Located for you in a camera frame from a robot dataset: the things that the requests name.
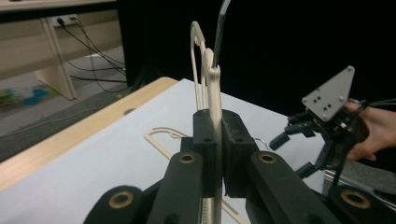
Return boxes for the dark grey floor mat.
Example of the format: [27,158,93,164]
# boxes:
[0,87,134,163]

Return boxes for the black curtain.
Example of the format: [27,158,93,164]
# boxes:
[116,0,396,174]

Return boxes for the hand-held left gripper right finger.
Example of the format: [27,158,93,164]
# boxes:
[220,108,260,199]

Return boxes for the pile of cream hangers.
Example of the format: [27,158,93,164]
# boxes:
[190,0,233,224]

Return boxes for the beige wooden desk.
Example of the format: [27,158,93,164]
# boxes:
[0,0,123,101]

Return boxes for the black power cables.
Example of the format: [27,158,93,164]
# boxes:
[56,18,128,94]

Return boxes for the small colourful plastic pieces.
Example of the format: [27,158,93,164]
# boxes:
[0,86,60,107]

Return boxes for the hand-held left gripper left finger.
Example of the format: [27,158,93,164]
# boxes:
[191,108,219,199]

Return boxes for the white wall power outlet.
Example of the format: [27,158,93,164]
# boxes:
[46,13,79,28]

